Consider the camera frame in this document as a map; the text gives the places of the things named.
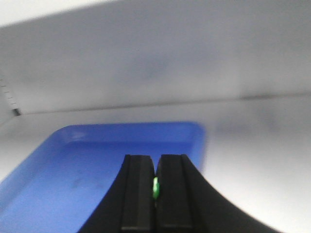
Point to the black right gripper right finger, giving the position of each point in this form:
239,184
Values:
187,203

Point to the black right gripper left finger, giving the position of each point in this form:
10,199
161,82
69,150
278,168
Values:
128,206

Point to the green plastic spoon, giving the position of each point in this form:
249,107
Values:
156,188

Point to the grey cabinet shelf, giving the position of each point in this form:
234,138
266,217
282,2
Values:
241,68

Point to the blue plastic tray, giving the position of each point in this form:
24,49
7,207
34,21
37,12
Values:
57,187

